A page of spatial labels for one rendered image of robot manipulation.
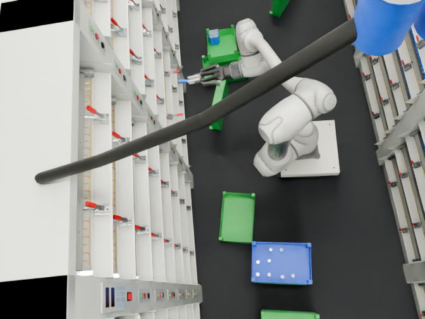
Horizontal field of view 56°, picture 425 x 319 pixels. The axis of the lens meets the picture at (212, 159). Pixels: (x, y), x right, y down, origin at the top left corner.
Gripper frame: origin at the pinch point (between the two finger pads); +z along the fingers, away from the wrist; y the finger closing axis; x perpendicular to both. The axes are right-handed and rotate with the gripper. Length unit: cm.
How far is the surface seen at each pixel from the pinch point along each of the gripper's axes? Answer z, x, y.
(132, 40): 12, 50, -6
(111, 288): 2, 88, -106
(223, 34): -8, -63, 69
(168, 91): 17.6, -7.5, 0.4
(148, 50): 12.9, 30.5, 2.2
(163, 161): 16, 12, -47
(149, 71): 13.0, 30.6, -9.4
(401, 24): -61, 145, -86
